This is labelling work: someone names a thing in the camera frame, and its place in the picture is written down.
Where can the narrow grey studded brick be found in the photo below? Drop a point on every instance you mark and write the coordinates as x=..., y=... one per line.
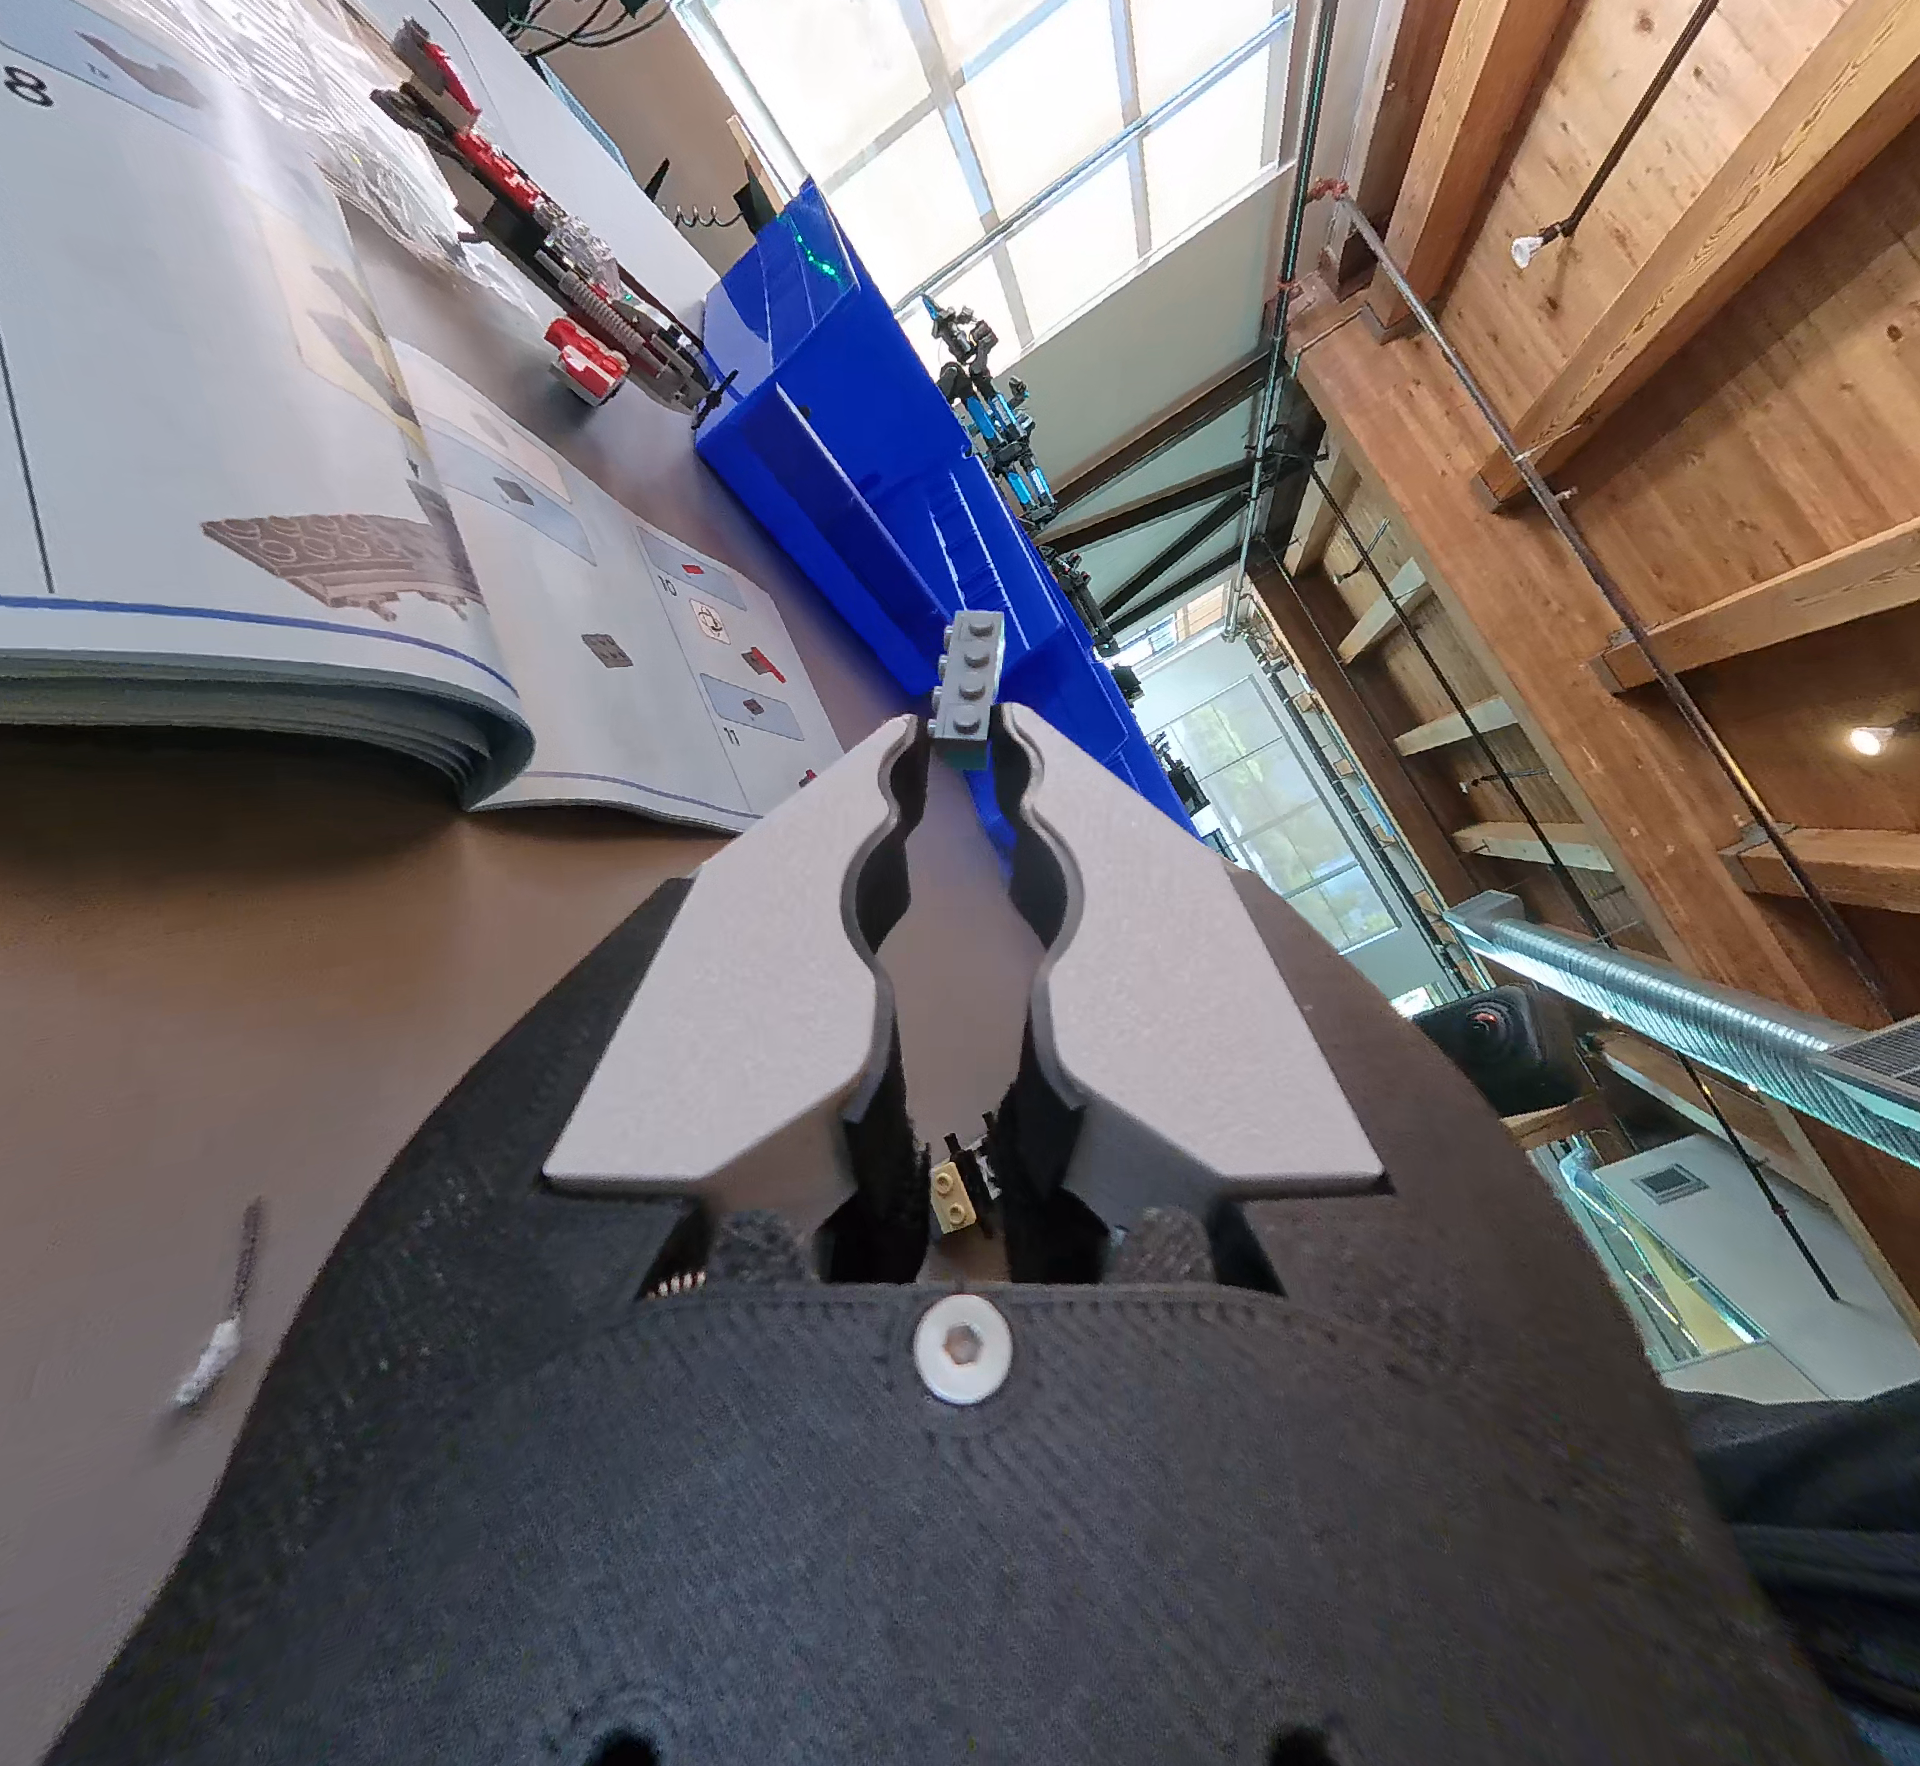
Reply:
x=968, y=685

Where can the dark cloth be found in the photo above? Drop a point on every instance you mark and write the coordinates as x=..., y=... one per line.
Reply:
x=1815, y=1540

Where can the long metal ceiling pipe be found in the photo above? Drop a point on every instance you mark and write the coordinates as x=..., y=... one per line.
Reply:
x=1575, y=536

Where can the large window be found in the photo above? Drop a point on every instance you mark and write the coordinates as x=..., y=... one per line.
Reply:
x=1019, y=41

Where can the blue plastic storage bin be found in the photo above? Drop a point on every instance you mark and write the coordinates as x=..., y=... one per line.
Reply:
x=1110, y=761
x=840, y=445

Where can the red and grey toy model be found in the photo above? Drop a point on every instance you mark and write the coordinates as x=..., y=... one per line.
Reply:
x=511, y=184

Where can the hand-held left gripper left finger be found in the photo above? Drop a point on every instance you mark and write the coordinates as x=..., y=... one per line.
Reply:
x=734, y=1032

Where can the small white scrap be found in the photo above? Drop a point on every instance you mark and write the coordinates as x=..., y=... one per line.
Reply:
x=209, y=1361

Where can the long black brick assembly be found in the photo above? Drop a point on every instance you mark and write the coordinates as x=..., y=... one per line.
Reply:
x=961, y=1188

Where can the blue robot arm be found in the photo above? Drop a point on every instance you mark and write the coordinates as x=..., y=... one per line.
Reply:
x=990, y=402

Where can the black round camera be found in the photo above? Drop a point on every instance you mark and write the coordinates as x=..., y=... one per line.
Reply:
x=1500, y=1054

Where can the instruction booklet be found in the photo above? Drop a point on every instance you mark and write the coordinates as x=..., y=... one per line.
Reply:
x=195, y=370

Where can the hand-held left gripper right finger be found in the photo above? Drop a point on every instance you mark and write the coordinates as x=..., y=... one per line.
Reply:
x=1200, y=1032

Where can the ribbed metal duct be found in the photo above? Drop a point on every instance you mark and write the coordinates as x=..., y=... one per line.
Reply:
x=1695, y=1024

